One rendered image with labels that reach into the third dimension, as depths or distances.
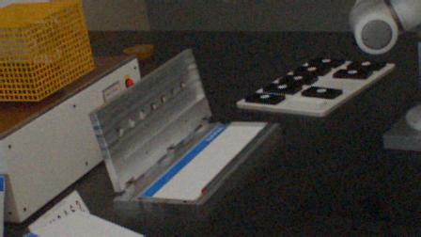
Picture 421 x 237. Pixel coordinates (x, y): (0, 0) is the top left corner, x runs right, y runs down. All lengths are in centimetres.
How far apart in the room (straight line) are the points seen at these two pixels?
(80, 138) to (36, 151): 16
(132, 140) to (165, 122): 15
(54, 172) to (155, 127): 24
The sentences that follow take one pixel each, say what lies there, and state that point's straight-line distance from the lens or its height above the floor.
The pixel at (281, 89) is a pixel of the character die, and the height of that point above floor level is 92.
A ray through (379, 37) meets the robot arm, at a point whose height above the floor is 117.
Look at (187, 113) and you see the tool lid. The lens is 202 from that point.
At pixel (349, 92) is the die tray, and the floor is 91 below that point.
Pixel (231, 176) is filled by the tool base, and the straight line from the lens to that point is 181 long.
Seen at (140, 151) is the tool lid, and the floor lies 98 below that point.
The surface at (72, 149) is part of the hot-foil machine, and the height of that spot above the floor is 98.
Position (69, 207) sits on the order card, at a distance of 174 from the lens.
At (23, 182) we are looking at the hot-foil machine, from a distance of 181.
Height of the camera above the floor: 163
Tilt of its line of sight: 19 degrees down
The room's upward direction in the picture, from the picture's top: 9 degrees counter-clockwise
